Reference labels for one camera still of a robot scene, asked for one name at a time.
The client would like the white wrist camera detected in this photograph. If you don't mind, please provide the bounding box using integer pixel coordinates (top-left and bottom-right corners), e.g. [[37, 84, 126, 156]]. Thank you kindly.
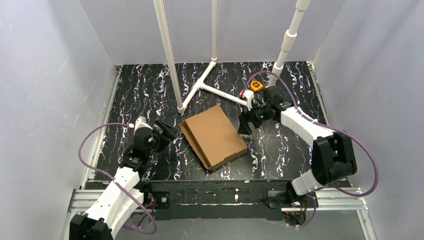
[[240, 89, 255, 111], [133, 116, 152, 131]]

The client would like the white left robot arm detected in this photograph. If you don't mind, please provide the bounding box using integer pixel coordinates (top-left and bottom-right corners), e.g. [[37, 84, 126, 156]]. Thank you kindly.
[[68, 116, 179, 240]]

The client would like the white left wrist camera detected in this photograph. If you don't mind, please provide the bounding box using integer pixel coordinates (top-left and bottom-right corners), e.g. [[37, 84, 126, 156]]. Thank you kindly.
[[133, 116, 152, 131]]

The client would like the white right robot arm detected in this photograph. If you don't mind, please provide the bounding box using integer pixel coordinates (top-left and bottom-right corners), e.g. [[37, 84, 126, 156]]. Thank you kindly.
[[237, 86, 357, 201]]

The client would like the white PVC pipe frame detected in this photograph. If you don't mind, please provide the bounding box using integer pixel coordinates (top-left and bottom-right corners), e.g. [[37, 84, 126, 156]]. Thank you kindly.
[[177, 0, 312, 115]]

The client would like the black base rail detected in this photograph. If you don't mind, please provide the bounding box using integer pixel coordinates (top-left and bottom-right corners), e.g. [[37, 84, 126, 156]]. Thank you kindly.
[[136, 180, 305, 221]]

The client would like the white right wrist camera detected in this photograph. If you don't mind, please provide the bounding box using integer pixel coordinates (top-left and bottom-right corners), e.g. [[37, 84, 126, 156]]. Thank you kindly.
[[240, 89, 255, 111]]

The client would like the white wooden corner post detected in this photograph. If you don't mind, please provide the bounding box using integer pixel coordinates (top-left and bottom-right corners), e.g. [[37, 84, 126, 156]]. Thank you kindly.
[[153, 0, 185, 114]]

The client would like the brown cardboard box sheet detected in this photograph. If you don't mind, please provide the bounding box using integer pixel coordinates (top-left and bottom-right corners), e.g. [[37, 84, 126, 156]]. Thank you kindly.
[[179, 105, 248, 171]]

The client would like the yellow tape measure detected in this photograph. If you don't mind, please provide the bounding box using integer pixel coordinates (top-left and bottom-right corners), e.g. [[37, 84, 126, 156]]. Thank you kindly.
[[250, 80, 264, 92]]

